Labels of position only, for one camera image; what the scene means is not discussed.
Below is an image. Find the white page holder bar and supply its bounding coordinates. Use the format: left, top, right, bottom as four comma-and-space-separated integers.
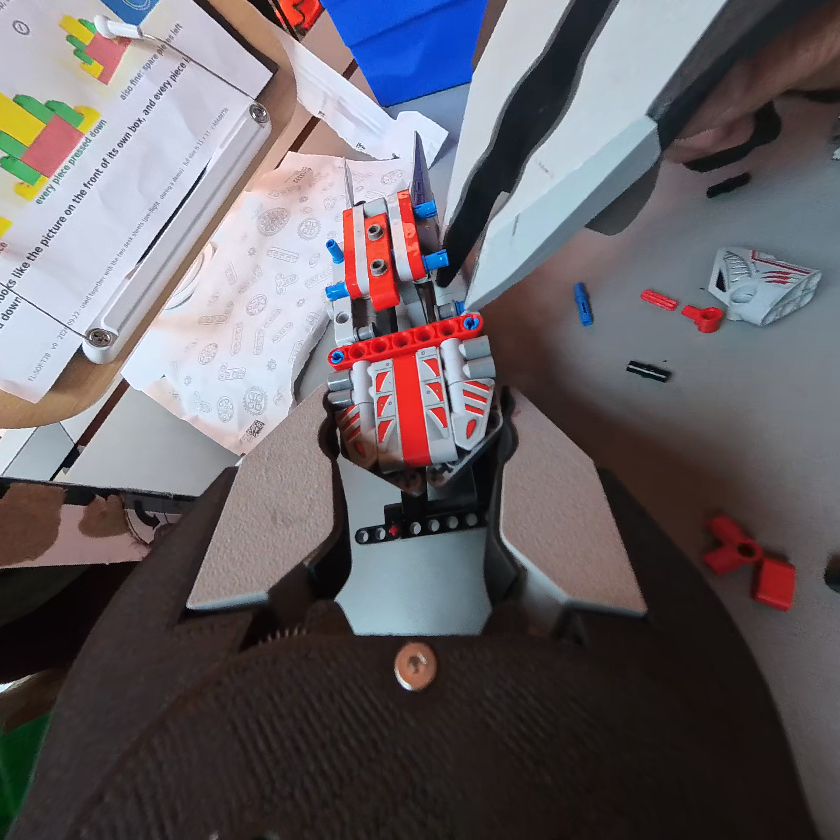
82, 101, 273, 365

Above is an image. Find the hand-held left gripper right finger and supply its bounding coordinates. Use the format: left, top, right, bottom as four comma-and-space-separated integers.
487, 386, 648, 618

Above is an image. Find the printed instruction sheet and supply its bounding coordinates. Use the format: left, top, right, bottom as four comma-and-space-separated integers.
0, 0, 274, 404

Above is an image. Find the white red-striped lego panel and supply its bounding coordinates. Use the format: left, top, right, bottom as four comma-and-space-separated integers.
707, 246, 823, 328

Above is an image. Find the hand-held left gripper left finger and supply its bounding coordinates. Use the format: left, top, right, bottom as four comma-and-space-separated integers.
185, 384, 358, 611

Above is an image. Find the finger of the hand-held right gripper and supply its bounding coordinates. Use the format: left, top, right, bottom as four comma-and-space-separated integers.
437, 0, 621, 287
463, 0, 749, 314

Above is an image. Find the brown board document stand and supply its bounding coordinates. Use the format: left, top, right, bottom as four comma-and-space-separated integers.
0, 0, 312, 429

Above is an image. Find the white patterned paper bag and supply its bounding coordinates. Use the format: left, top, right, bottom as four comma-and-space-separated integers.
121, 150, 352, 455

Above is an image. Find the page holder wire arm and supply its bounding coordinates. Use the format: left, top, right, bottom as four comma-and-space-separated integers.
18, 292, 99, 340
94, 16, 263, 118

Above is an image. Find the red plastic container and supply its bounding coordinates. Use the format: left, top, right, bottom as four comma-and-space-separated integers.
271, 0, 324, 32

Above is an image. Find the green plastic bin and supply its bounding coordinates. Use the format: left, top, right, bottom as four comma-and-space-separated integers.
0, 712, 53, 840

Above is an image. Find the red grey lego car model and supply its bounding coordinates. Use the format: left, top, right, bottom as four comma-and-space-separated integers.
323, 130, 521, 547

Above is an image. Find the white paper slip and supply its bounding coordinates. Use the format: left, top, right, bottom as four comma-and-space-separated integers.
282, 39, 450, 173

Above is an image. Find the blue plastic bin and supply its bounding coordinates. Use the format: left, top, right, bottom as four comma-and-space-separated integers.
318, 0, 490, 107

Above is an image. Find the person's right hand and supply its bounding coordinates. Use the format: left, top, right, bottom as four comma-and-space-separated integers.
664, 7, 840, 165

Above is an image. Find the red lego angle connector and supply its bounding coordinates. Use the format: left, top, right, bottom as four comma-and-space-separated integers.
701, 515, 797, 613

